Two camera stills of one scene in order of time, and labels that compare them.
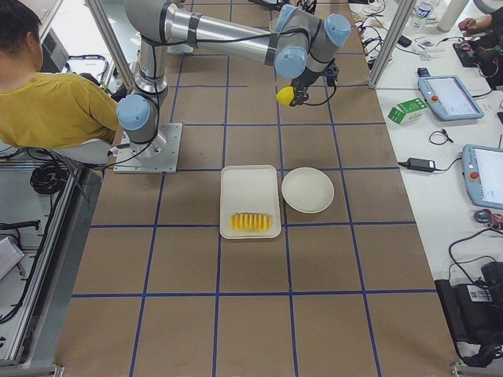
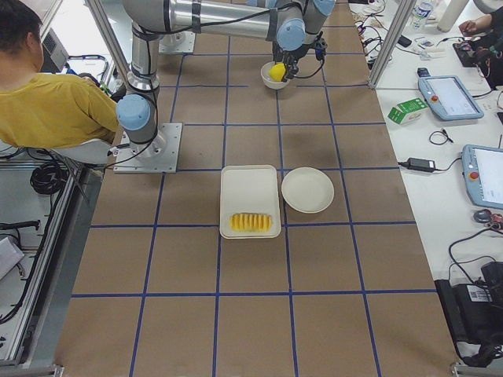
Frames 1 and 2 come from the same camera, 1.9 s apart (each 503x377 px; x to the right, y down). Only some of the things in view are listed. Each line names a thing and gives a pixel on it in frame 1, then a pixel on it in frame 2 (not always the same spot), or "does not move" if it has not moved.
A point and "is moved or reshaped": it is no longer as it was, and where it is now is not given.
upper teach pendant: (450, 96) does not move
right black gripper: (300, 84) → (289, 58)
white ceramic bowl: (273, 25) is moved or reshaped
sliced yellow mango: (247, 222) does not move
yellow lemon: (285, 95) → (277, 71)
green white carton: (408, 111) does not move
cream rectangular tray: (250, 189) does not move
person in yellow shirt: (45, 110) does not move
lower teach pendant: (482, 167) does not move
